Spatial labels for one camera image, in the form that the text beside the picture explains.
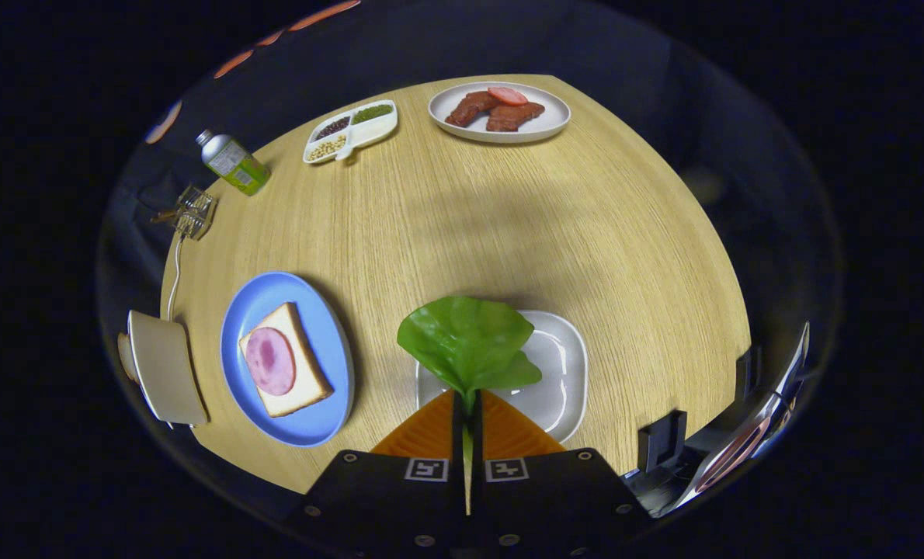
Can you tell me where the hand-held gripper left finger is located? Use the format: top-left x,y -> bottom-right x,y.
280,390 -> 467,559

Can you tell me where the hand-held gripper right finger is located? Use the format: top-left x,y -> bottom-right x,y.
470,390 -> 653,559

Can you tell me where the green lettuce leaf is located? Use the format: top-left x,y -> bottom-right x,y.
397,296 -> 543,515

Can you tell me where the white square plate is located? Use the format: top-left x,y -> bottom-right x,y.
415,310 -> 589,444

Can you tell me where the white bread slice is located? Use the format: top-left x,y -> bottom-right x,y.
238,302 -> 334,418

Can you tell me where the blue plate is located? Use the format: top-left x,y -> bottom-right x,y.
220,271 -> 355,448

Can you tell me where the large pink ham slice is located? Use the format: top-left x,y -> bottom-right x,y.
245,327 -> 297,397

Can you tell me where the white toaster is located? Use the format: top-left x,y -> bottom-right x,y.
117,310 -> 210,428

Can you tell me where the brown meat piece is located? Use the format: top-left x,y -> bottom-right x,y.
485,102 -> 546,133
445,91 -> 502,128

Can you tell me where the white divided bean dish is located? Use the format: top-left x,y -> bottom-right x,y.
302,99 -> 398,165

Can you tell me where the white round plate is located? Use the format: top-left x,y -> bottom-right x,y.
428,81 -> 571,144

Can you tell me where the green label metal bottle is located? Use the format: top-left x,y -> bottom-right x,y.
195,129 -> 272,196

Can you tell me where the white power cable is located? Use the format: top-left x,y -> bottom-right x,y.
165,233 -> 187,323

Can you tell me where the wire utensil basket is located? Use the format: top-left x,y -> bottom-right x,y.
173,185 -> 217,241

